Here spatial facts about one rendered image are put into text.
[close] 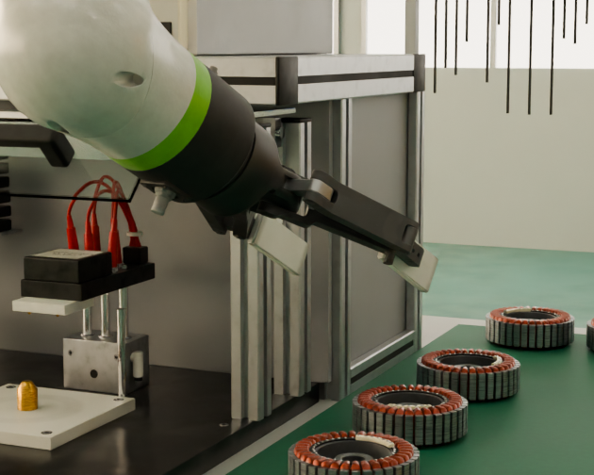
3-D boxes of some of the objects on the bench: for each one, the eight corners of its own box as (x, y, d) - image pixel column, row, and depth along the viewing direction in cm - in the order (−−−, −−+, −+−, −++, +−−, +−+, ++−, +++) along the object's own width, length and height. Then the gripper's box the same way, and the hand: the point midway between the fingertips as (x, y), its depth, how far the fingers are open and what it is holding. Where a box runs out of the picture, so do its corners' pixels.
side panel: (340, 401, 147) (341, 99, 142) (314, 399, 148) (315, 99, 143) (421, 349, 172) (425, 90, 168) (399, 347, 173) (402, 90, 169)
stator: (410, 401, 146) (410, 367, 146) (422, 376, 157) (422, 344, 156) (517, 406, 144) (518, 371, 143) (521, 381, 155) (522, 349, 154)
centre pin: (30, 412, 130) (29, 384, 129) (13, 409, 131) (12, 382, 130) (41, 406, 132) (41, 379, 131) (24, 404, 132) (24, 377, 132)
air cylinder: (125, 395, 141) (124, 342, 140) (62, 388, 144) (61, 336, 143) (149, 384, 145) (149, 333, 145) (89, 377, 148) (88, 327, 147)
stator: (365, 519, 110) (365, 474, 109) (260, 490, 117) (260, 448, 116) (445, 485, 118) (445, 444, 117) (343, 460, 125) (343, 420, 125)
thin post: (125, 411, 135) (123, 310, 133) (111, 409, 135) (109, 309, 134) (133, 406, 136) (132, 307, 135) (119, 405, 137) (118, 306, 135)
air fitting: (140, 382, 141) (140, 353, 141) (130, 381, 141) (129, 352, 141) (145, 379, 142) (144, 351, 142) (135, 378, 142) (135, 350, 142)
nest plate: (51, 450, 122) (50, 436, 121) (-87, 432, 127) (-88, 418, 127) (136, 409, 135) (135, 397, 135) (8, 394, 141) (8, 383, 141)
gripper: (77, 186, 107) (239, 292, 122) (324, 207, 91) (475, 327, 106) (112, 102, 109) (267, 217, 125) (360, 108, 93) (503, 239, 108)
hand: (356, 262), depth 115 cm, fingers open, 13 cm apart
